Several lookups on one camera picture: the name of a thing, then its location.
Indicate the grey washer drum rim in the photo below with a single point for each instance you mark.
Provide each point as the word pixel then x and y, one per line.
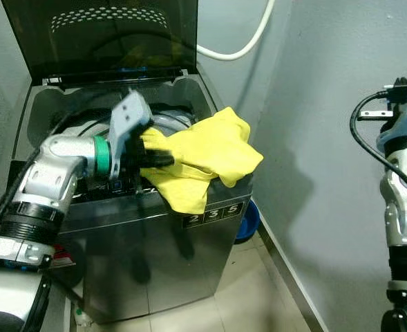
pixel 173 119

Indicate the yellow garment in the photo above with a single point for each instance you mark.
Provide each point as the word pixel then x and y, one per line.
pixel 210 149

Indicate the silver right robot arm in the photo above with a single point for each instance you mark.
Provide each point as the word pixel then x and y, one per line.
pixel 396 207

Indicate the blue plastic basin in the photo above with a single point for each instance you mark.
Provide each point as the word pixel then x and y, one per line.
pixel 250 221

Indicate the small white bottle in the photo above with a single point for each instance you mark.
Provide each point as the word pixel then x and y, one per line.
pixel 82 318

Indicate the dark tinted washer lid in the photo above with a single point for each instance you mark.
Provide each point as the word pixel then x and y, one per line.
pixel 99 48

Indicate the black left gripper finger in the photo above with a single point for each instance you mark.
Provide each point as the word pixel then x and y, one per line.
pixel 158 160

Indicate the black number label sticker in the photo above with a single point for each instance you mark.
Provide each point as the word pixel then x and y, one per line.
pixel 213 215

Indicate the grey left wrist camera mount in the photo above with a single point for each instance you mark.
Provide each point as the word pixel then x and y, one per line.
pixel 128 114

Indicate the grey top-load washing machine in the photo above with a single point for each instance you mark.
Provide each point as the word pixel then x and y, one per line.
pixel 155 263

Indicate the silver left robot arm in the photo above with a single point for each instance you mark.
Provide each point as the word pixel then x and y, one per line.
pixel 51 159

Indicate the red and white sticker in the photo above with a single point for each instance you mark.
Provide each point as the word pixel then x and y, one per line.
pixel 63 256

